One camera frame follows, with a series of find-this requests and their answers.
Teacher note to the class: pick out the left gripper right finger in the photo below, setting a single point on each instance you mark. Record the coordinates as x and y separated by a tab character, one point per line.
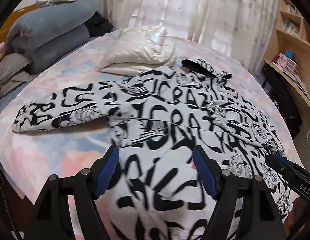
259	217

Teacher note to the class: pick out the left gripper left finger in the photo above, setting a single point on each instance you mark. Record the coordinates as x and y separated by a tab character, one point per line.
51	215

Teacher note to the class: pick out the black white graffiti print garment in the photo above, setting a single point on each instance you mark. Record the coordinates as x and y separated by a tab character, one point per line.
157	118

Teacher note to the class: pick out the person right hand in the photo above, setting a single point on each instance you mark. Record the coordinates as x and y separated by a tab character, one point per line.
297	223

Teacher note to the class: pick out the pastel cat print bedsheet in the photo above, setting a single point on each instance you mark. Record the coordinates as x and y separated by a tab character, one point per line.
30	157

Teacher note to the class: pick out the pink storage boxes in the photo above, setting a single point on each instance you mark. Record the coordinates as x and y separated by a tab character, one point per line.
286	64

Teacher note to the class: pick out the wooden bookshelf desk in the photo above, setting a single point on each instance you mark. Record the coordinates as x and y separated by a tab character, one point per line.
292	35

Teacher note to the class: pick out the grey beige pillow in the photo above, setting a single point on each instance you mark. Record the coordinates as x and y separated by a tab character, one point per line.
12	73

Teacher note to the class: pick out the white floral curtain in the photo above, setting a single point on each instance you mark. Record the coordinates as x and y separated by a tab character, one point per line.
240	29

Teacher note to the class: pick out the cream shiny puffer jacket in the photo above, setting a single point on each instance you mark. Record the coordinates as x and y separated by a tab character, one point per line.
137	50

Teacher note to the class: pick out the blue rolled blanket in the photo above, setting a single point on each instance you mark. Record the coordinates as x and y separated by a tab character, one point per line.
47	34

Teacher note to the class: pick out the orange wooden headboard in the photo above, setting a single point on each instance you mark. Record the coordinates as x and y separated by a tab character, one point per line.
12	18

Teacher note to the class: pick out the black fuzzy garment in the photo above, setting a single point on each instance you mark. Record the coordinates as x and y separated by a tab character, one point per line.
97	25

